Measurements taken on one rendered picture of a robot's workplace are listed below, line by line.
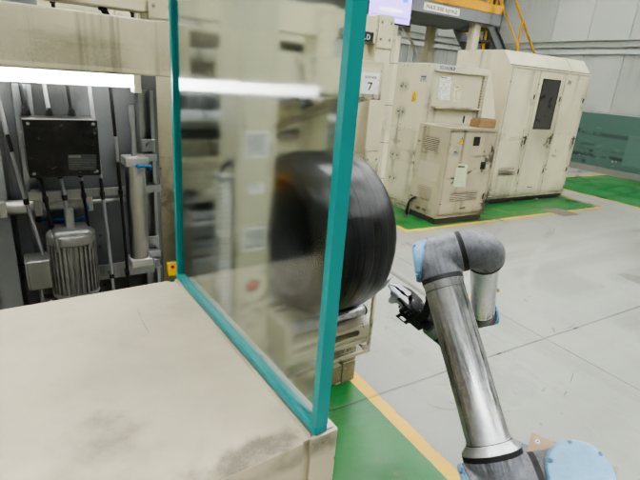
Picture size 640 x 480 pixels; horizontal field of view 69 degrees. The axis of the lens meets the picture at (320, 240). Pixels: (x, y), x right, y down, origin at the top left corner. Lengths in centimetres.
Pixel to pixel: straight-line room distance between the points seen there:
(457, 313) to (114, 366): 85
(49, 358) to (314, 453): 44
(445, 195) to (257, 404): 570
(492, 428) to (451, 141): 508
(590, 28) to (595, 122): 231
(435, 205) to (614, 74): 819
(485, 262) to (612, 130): 1214
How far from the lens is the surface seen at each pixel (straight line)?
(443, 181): 619
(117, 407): 72
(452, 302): 130
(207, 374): 76
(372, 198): 149
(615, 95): 1356
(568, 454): 133
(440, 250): 132
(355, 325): 173
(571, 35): 1440
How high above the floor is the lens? 170
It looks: 19 degrees down
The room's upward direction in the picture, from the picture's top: 4 degrees clockwise
